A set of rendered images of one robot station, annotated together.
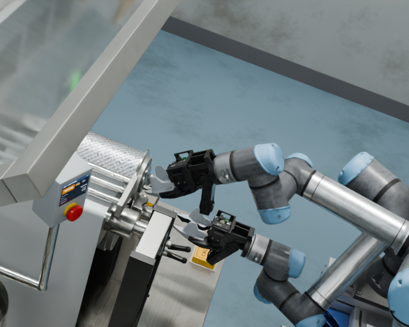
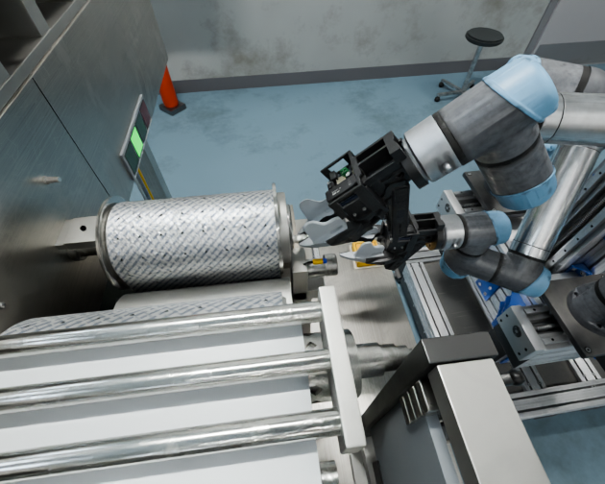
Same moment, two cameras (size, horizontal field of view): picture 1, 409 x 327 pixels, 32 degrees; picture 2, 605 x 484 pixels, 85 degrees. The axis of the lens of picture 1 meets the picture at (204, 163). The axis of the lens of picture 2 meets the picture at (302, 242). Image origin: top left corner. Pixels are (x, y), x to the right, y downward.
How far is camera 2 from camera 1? 1.30 m
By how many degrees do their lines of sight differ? 15
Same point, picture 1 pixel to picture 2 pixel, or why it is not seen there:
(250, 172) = (498, 136)
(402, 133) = (384, 86)
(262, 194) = (522, 168)
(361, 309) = not seen: hidden behind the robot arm
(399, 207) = not seen: outside the picture
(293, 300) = (506, 267)
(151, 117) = (231, 150)
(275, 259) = (479, 236)
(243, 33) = (259, 67)
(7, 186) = not seen: outside the picture
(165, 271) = (340, 294)
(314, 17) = (301, 32)
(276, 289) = (480, 263)
